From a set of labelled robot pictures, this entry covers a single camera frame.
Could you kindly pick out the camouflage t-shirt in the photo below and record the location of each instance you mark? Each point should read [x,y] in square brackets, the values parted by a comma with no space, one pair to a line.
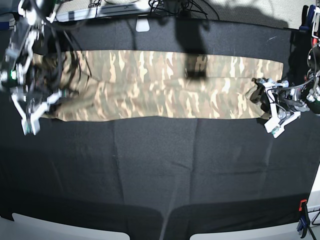
[107,85]

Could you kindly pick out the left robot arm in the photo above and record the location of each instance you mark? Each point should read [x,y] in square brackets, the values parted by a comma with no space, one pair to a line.
[307,94]

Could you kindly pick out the blue clamp top right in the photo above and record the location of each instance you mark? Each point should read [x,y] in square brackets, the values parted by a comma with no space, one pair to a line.
[307,17]

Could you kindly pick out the orange blue clamp near right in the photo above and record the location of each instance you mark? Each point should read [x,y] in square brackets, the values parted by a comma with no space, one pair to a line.
[304,221]

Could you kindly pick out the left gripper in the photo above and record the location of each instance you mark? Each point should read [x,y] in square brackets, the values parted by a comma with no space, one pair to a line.
[275,100]

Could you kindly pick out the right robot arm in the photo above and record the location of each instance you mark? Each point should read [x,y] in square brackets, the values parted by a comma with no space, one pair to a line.
[33,88]

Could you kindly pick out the black table cloth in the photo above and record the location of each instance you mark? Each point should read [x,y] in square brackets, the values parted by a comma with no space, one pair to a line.
[157,178]

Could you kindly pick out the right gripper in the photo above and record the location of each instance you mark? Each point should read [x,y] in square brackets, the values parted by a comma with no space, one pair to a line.
[32,105]

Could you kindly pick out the white tape patch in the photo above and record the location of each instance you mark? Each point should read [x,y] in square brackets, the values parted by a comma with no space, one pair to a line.
[142,25]

